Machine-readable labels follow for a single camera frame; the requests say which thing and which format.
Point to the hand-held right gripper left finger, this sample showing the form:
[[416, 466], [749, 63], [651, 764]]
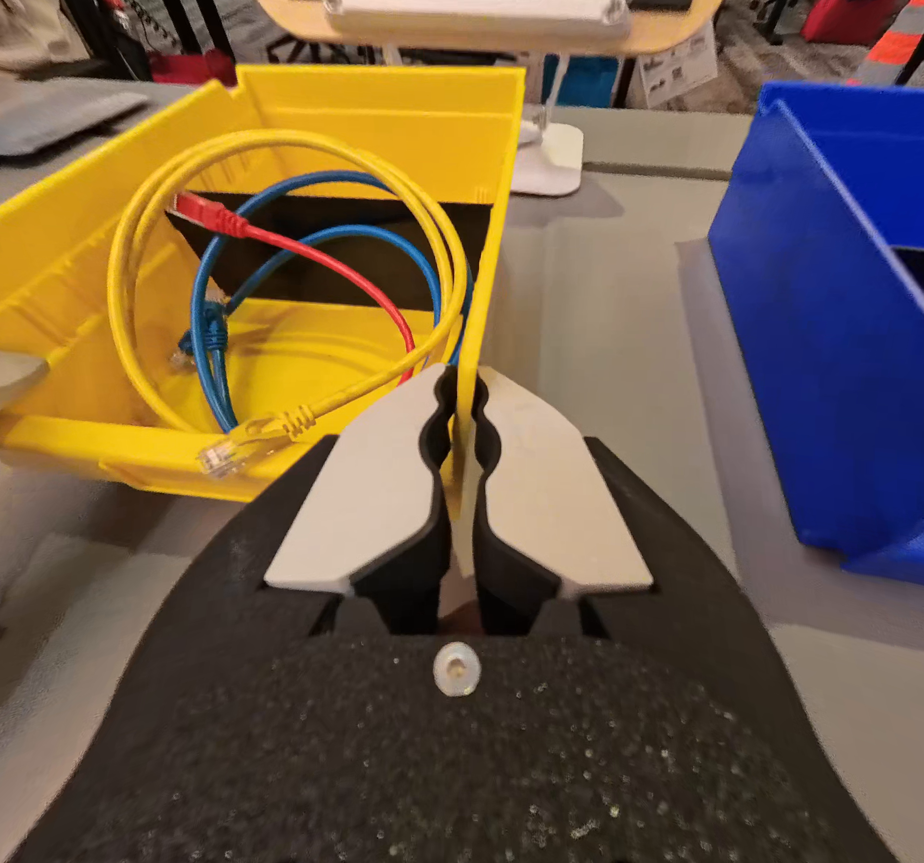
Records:
[[361, 509]]

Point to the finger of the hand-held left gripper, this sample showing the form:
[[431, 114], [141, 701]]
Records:
[[18, 376]]

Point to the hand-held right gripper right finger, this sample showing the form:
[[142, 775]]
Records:
[[563, 509]]

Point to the blue plastic bin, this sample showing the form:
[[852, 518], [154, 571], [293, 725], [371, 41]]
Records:
[[830, 336]]

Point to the yellow plastic bin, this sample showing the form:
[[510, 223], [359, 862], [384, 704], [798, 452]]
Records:
[[397, 119]]

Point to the black flat device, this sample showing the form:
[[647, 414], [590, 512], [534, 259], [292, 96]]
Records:
[[65, 119]]

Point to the black bin divider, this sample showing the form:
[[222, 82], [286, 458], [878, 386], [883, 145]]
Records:
[[346, 224]]

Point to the red storage bin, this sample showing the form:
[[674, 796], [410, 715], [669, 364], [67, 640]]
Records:
[[191, 69]]

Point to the blue storage crate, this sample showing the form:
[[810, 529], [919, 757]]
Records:
[[588, 80]]

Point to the printed paper sheet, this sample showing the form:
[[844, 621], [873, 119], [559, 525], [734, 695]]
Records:
[[678, 72]]

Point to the white board stand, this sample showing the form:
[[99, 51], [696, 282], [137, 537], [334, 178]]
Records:
[[476, 11]]

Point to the red bag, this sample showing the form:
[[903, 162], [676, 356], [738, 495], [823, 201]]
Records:
[[852, 15]]

